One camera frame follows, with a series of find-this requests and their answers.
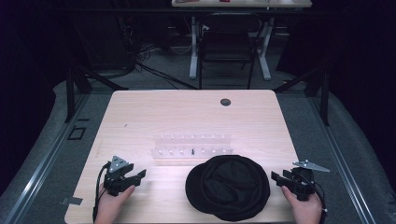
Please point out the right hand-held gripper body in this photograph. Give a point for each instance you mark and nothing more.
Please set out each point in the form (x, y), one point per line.
(303, 185)

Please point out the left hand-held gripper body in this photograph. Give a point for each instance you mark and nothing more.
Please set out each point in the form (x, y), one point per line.
(116, 180)

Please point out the black hat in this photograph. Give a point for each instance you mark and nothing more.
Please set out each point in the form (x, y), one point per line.
(227, 189)

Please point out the person's right hand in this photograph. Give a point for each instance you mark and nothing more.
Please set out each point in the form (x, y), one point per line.
(306, 211)

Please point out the grey tape strip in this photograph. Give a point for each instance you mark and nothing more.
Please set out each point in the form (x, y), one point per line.
(71, 201)

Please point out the clear acrylic rack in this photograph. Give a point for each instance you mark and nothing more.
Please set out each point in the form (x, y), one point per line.
(191, 144)

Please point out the black tape square outline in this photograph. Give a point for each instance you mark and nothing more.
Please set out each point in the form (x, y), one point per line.
(69, 133)

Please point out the short black tape strip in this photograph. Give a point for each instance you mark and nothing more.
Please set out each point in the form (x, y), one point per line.
(83, 119)

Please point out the dark round table grommet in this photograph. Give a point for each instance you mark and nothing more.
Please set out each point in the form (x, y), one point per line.
(225, 102)

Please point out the black chair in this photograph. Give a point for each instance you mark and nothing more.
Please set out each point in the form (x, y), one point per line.
(227, 43)

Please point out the white-legged desk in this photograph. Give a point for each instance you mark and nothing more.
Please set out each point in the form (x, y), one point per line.
(241, 3)

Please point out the aluminium floor rail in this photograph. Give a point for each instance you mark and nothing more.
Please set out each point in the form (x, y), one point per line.
(40, 165)
(342, 165)

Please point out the black metal frame stand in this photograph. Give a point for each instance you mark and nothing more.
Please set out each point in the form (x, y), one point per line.
(325, 93)
(71, 93)

